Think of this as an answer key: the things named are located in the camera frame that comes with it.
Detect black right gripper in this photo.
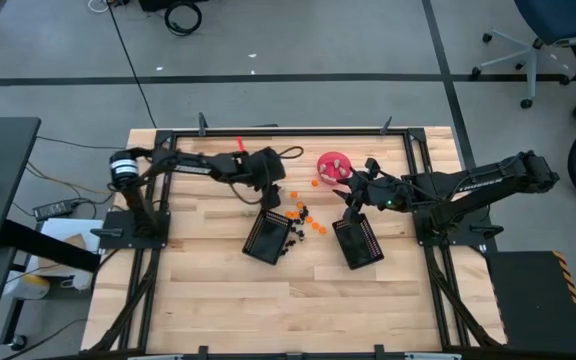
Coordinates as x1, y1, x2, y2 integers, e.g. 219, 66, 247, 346
332, 172, 405, 224

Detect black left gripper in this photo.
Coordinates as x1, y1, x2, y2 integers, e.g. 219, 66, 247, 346
251, 146, 286, 209

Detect black slotted plastic basket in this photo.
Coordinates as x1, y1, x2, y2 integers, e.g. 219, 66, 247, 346
241, 208, 295, 267
331, 212, 386, 272

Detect pink plastic bowl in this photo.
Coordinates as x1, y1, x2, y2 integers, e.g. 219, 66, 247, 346
316, 151, 353, 187

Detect white cardboard box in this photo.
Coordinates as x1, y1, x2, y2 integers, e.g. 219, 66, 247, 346
37, 217, 103, 261

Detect black mat yellow striped edge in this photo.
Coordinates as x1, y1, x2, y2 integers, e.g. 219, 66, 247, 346
484, 249, 576, 356

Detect black power adapter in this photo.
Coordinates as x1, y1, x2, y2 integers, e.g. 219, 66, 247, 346
32, 198, 82, 222

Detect black desk leg bar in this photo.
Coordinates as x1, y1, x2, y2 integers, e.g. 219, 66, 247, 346
0, 219, 102, 274

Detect white plastic jug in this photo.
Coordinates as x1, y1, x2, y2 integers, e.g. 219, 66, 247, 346
2, 273, 52, 301

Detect black desk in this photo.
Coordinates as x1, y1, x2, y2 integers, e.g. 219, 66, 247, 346
0, 117, 42, 253

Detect blue office chair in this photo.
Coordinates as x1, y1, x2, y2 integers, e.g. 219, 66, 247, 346
470, 0, 576, 110

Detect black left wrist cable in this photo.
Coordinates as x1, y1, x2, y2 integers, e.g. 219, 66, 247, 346
276, 144, 305, 161

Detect black aluminium table frame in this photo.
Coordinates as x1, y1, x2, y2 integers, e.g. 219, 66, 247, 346
80, 112, 509, 360

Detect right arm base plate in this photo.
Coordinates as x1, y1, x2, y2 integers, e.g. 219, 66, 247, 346
414, 207, 504, 247

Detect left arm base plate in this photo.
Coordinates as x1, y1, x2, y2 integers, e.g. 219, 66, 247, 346
98, 208, 172, 250

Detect long black floor cable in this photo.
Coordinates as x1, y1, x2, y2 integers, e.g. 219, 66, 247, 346
106, 0, 158, 129

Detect black coiled cable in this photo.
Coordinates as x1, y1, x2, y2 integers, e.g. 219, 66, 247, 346
164, 0, 204, 37

